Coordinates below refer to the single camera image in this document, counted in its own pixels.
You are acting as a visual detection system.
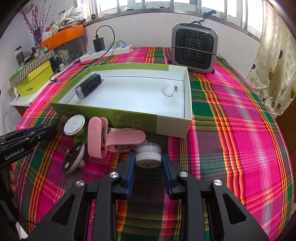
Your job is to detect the green white cardboard box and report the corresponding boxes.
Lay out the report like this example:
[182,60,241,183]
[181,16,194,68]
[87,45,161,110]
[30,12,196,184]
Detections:
[51,63,192,138]

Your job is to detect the black charging cable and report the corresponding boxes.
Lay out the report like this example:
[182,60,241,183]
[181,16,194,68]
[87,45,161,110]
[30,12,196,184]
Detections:
[49,24,116,82]

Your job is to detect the yellow shoe box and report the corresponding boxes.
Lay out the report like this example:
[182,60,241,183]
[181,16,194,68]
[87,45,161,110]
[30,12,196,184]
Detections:
[16,60,53,97]

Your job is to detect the patterned cream curtain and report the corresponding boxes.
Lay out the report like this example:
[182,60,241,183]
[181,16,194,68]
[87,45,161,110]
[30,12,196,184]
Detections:
[246,2,295,116]

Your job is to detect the orange plastic tray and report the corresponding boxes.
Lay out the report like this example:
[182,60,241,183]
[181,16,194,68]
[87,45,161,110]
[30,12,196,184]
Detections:
[40,25,85,50]

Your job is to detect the white round silicone cap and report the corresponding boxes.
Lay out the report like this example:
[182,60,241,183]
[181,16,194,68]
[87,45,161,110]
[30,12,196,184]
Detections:
[162,81,178,97]

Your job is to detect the black power adapter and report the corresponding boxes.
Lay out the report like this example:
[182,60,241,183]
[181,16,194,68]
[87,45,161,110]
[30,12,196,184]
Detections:
[93,35,105,52]

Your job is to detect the black oval magnetic holder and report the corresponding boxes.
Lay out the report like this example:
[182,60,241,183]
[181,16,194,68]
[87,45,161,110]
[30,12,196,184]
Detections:
[61,142,85,174]

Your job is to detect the white disc green base stand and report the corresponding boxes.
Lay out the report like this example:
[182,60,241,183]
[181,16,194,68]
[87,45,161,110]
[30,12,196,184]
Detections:
[64,114,87,144]

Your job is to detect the black silver flashlight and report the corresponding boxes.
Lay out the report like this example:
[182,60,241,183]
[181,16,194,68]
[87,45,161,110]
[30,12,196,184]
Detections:
[75,73,102,99]

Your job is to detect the black window clamp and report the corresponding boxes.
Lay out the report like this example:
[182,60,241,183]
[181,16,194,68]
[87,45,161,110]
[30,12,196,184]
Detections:
[203,9,217,20]

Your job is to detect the grey mini fan heater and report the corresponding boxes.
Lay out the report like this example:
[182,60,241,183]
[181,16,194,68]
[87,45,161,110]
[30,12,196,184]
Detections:
[171,21,218,74]

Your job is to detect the purple dried flower branches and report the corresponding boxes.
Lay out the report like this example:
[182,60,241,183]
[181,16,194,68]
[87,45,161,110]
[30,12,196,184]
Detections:
[20,1,54,44]

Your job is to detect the white round jar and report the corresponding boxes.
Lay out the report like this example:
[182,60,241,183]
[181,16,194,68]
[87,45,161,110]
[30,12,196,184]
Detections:
[135,143,162,169]

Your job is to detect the pink hook clip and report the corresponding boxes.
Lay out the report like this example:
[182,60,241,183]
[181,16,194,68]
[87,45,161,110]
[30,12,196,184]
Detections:
[105,130,147,153]

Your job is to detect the white power strip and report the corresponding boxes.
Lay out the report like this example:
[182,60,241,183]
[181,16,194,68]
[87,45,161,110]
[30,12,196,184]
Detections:
[80,45,133,62]

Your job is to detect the pink folding clip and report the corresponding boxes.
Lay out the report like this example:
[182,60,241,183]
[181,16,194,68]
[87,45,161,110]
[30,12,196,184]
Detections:
[87,117,108,159]

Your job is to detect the striped cardboard box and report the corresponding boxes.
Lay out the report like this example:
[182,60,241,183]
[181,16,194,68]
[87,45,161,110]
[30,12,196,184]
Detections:
[9,50,55,85]

